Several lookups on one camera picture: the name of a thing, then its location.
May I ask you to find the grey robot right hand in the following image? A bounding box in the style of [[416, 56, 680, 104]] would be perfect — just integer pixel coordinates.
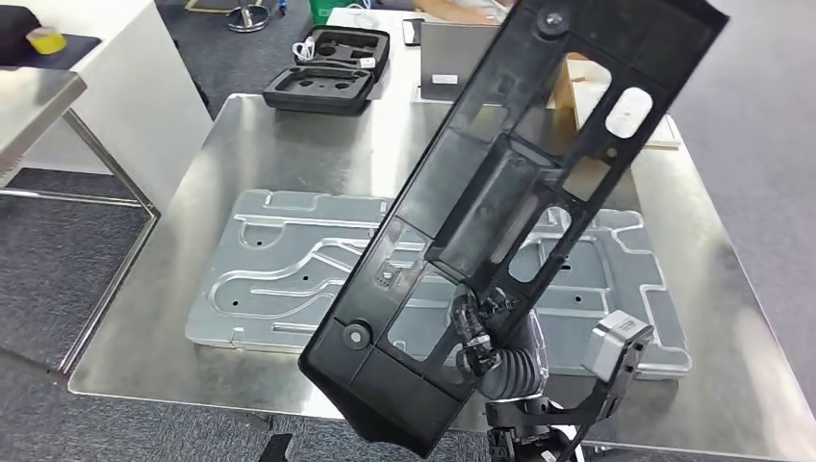
[[450, 288, 513, 378]]

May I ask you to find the black plastic plate bracket part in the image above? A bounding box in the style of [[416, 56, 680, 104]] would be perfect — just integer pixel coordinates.
[[297, 0, 730, 459]]

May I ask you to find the grey machined aluminium fixture plate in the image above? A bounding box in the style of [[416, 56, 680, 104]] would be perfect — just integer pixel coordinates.
[[185, 188, 694, 382]]

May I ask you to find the wooden box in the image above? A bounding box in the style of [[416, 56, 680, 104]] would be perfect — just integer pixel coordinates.
[[547, 54, 683, 152]]

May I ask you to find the grey metal box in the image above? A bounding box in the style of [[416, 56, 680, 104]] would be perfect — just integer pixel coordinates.
[[417, 20, 508, 103]]

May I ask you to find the black foam equipment case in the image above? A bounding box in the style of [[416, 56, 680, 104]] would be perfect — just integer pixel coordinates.
[[262, 25, 392, 117]]

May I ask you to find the green box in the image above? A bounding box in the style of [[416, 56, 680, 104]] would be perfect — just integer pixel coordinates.
[[309, 0, 348, 27]]

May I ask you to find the chrome chair base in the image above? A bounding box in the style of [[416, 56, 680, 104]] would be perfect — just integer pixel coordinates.
[[226, 0, 272, 33]]

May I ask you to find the white cabinet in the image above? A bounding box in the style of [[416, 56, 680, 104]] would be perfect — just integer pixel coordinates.
[[0, 0, 215, 212]]

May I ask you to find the dark blue mat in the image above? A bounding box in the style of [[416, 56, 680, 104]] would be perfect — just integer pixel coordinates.
[[35, 35, 103, 71]]

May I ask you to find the steel side table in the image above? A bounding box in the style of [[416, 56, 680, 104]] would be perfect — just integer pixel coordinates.
[[0, 66, 161, 377]]

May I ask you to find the black pouch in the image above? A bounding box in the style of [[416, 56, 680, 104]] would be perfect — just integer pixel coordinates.
[[0, 5, 42, 66]]

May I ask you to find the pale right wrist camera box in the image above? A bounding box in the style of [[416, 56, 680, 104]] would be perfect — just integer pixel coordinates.
[[581, 309, 656, 384]]

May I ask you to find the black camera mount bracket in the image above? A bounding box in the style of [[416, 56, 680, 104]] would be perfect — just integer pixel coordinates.
[[487, 321, 656, 441]]

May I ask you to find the coiled white cable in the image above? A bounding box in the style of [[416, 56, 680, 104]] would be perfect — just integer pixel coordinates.
[[292, 36, 319, 64]]

